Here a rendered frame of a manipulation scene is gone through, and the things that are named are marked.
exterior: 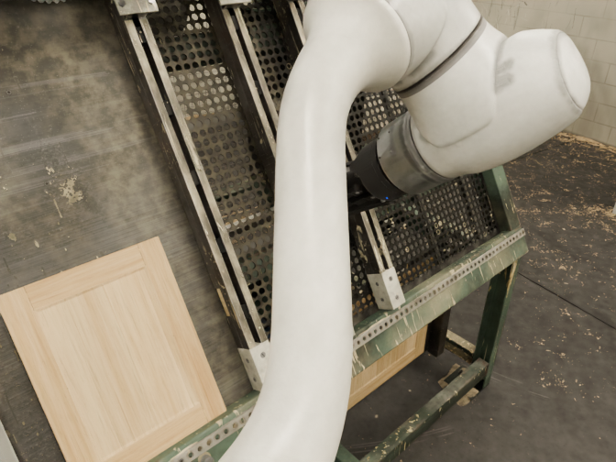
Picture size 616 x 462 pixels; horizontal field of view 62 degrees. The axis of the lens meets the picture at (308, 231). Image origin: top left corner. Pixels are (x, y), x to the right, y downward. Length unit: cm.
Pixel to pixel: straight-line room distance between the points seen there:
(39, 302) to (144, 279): 23
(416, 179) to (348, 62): 19
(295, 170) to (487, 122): 20
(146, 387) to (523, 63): 111
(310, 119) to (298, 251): 10
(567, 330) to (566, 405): 59
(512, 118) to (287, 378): 29
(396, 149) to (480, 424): 218
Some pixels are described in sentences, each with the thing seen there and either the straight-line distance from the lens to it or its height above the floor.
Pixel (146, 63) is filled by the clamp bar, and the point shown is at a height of 169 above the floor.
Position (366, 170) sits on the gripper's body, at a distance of 60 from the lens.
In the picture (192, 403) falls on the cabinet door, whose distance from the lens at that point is 139.
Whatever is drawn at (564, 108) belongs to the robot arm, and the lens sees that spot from 50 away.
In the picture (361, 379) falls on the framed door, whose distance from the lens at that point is 221.
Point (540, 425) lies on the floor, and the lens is 274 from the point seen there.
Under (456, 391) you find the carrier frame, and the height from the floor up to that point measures 18.
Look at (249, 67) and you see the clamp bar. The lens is 153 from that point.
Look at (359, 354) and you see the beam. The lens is 163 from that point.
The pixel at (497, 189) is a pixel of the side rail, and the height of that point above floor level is 106.
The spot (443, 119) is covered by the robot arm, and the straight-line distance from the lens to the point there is 50.
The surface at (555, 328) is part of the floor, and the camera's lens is 330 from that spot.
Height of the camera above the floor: 197
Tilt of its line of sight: 31 degrees down
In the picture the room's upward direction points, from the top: straight up
